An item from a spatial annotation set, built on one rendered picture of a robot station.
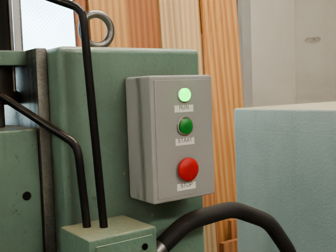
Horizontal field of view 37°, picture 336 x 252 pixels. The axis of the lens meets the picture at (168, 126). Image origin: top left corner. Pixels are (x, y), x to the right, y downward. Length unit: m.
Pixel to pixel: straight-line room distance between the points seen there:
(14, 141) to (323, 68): 2.41
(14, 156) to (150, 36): 1.65
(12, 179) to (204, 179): 0.24
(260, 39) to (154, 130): 2.25
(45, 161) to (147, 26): 1.64
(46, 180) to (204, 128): 0.21
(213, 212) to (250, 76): 2.11
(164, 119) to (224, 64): 1.84
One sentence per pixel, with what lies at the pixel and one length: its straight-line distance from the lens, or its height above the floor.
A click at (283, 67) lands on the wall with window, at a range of 2.96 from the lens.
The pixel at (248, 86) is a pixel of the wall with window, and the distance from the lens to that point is 2.80.
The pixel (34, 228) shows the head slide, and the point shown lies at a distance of 0.68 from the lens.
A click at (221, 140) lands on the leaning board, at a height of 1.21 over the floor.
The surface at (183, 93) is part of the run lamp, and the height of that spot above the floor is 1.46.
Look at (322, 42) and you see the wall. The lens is 2.93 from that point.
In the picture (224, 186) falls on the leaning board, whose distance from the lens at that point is 2.44.
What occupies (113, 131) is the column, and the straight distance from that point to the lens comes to 0.66.
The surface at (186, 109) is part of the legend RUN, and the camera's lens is 0.65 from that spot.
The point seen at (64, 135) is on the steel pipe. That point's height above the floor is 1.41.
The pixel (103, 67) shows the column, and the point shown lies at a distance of 0.66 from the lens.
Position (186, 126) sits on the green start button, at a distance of 0.64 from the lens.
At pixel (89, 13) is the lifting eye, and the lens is 0.77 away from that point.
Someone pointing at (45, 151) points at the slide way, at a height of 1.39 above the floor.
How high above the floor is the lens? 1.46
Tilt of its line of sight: 4 degrees down
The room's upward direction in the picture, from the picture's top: 2 degrees counter-clockwise
